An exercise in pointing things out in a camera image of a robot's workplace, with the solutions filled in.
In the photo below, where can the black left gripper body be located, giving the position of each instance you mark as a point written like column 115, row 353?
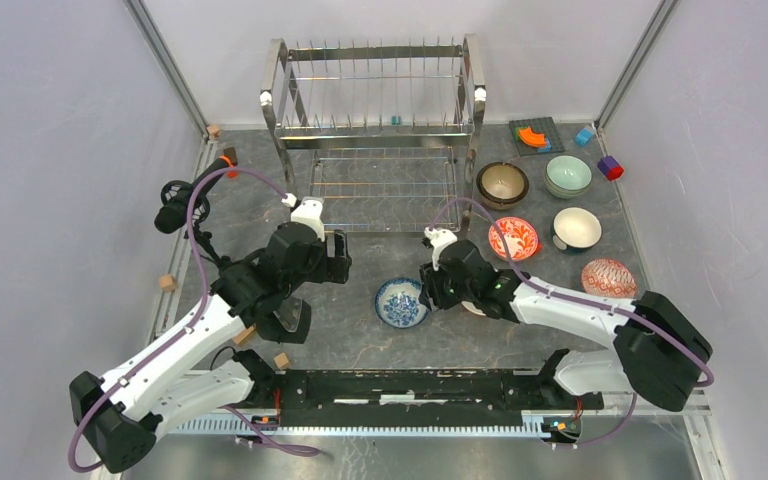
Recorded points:
column 328, row 268

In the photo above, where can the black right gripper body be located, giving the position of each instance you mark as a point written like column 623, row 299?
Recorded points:
column 442, row 291

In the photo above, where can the red white patterned bowl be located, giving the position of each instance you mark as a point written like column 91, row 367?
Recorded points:
column 515, row 236

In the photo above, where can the blue white porcelain bowl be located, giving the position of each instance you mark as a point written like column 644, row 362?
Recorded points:
column 397, row 303

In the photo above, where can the brown patterned bowl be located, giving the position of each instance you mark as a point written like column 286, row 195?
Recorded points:
column 503, row 187

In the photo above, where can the black white patterned bowl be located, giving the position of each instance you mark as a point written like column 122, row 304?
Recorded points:
column 482, row 199

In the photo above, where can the pale green ceramic bowl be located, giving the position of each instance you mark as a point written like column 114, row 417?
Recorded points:
column 563, row 193

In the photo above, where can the steel two-tier dish rack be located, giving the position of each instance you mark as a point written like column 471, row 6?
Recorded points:
column 328, row 109

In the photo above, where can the blue zigzag patterned bowl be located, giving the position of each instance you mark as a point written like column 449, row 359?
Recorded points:
column 608, row 278

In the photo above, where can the orange bowl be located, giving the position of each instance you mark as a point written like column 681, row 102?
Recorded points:
column 472, row 308

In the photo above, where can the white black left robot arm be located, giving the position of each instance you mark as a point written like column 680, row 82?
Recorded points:
column 123, row 413

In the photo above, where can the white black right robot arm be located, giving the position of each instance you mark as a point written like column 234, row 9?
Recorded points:
column 647, row 345

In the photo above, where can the wooden block under arm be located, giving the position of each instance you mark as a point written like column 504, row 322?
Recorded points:
column 245, row 336

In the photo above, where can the black clear-top container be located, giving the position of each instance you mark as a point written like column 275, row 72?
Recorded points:
column 289, row 324

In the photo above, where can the wooden cube near base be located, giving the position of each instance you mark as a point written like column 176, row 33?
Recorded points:
column 282, row 361

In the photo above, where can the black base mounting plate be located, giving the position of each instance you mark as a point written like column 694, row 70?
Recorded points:
column 411, row 398

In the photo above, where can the orange curved block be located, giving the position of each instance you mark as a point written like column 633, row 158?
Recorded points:
column 532, row 139

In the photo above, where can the grey building baseplate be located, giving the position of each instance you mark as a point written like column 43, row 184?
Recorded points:
column 541, row 125

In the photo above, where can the black microphone on tripod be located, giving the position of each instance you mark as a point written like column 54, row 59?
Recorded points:
column 172, row 216

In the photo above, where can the purple red block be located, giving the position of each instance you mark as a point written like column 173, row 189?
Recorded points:
column 610, row 168

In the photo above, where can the light blue block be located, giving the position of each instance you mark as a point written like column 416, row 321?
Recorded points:
column 585, row 135

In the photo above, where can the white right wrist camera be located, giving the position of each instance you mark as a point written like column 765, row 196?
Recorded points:
column 438, row 238

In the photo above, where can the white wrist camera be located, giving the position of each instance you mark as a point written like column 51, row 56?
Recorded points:
column 438, row 238
column 307, row 211

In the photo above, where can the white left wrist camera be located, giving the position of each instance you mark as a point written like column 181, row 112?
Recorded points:
column 307, row 211

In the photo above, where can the wooden cube left rail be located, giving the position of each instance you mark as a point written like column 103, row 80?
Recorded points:
column 167, row 283

